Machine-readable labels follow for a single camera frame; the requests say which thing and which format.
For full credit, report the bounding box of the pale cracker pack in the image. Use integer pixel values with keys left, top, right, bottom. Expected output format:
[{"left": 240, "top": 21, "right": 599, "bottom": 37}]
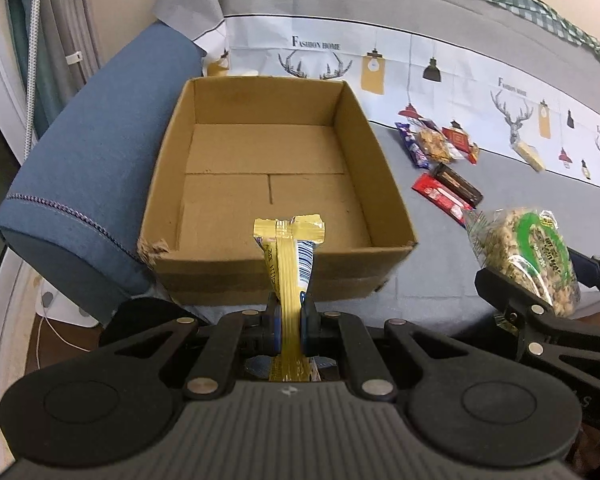
[{"left": 512, "top": 140, "right": 545, "bottom": 172}]

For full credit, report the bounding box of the clear bag of crackers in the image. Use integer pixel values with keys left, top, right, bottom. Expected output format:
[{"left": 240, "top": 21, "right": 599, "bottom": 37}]
[{"left": 415, "top": 127, "right": 464, "bottom": 164}]

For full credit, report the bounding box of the green label nut bag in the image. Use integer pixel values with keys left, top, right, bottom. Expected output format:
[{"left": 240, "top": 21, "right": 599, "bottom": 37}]
[{"left": 465, "top": 208, "right": 580, "bottom": 318}]

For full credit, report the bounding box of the brown cardboard box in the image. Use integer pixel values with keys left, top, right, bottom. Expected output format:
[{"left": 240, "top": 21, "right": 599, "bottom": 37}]
[{"left": 137, "top": 76, "right": 416, "bottom": 306}]

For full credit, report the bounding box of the yellow candy packet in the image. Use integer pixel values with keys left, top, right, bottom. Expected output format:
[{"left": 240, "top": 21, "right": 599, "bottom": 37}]
[{"left": 252, "top": 214, "right": 326, "bottom": 382}]

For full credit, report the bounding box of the garment steamer with hose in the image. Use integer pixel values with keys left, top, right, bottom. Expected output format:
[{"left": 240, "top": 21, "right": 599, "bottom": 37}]
[{"left": 23, "top": 0, "right": 42, "bottom": 159}]

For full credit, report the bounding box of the purple snack bar packet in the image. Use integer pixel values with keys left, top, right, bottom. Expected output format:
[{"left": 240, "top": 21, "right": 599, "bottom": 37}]
[{"left": 396, "top": 122, "right": 429, "bottom": 170}]

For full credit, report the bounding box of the dark brown chocolate bar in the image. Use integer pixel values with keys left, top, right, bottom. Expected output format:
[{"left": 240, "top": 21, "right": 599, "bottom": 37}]
[{"left": 431, "top": 162, "right": 483, "bottom": 208}]

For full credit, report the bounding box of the red square snack packet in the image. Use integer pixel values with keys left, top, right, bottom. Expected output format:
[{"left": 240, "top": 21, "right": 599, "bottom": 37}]
[{"left": 442, "top": 127, "right": 471, "bottom": 155}]

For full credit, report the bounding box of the red wafer bar packet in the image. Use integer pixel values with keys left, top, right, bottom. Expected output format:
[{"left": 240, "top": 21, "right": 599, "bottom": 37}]
[{"left": 412, "top": 174, "right": 472, "bottom": 226}]

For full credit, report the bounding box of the grey curtain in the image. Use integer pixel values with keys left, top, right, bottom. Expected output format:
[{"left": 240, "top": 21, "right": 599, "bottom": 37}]
[{"left": 42, "top": 0, "right": 102, "bottom": 102}]

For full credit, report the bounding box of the red-yellow nougat candy packet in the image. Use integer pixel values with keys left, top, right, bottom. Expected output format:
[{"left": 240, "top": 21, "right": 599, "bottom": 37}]
[{"left": 468, "top": 143, "right": 480, "bottom": 165}]

